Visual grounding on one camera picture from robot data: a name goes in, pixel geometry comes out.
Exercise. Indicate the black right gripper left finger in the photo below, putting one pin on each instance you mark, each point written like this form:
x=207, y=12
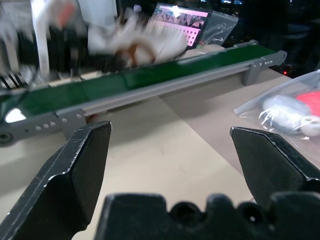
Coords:
x=62, y=180

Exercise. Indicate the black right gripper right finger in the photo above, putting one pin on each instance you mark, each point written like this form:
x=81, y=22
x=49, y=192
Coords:
x=272, y=165

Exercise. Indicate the white blurred bag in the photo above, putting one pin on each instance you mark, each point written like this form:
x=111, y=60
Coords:
x=137, y=42

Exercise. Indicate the clear plastic bag with items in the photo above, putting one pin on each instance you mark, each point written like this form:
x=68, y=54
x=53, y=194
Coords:
x=287, y=110

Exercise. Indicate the green conveyor belt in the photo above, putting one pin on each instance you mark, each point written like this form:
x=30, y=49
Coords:
x=140, y=77

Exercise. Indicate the clear empty plastic bag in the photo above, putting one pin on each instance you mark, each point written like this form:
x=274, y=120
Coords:
x=220, y=26

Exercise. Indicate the laptop with pink screen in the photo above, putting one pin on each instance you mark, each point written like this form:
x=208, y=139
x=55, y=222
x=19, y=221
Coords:
x=183, y=23

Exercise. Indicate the white vertical post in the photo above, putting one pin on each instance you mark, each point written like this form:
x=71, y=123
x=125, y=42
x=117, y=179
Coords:
x=42, y=37

